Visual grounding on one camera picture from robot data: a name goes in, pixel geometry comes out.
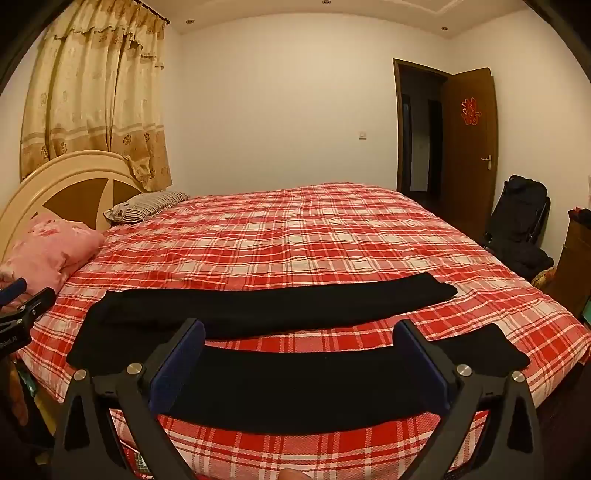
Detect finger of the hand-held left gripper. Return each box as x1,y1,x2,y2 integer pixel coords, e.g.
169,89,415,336
0,287,57,329
0,278,27,308

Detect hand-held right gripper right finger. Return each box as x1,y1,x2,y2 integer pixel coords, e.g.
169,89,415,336
392,318,546,480

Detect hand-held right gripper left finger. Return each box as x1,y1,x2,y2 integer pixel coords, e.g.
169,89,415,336
52,318,206,480

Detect black pants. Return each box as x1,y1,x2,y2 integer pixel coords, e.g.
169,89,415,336
67,272,531,437

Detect pink pillow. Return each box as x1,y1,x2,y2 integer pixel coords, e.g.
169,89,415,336
0,212,106,297

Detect cream wooden headboard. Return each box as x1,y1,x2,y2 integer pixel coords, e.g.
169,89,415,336
0,150,148,264

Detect colourful cloth bundle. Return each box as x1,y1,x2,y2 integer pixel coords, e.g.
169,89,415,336
531,265,556,290

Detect grey striped pillow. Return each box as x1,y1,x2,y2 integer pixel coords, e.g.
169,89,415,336
104,191,191,225

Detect red plaid bed sheet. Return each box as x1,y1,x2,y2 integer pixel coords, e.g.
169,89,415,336
18,182,591,480

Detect black folding stroller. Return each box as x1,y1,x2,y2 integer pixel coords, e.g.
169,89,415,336
482,174,555,282

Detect brown wooden door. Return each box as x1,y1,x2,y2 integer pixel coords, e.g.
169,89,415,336
440,68,499,243

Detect wooden cabinet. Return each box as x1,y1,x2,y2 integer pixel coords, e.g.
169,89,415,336
551,209,591,319

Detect beige floral curtain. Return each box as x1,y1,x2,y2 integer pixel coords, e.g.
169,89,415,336
19,0,172,193

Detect red paper door decoration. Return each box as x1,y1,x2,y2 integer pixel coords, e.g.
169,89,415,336
460,97,481,126

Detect brown door frame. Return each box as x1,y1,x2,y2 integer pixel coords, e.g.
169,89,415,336
392,58,448,195

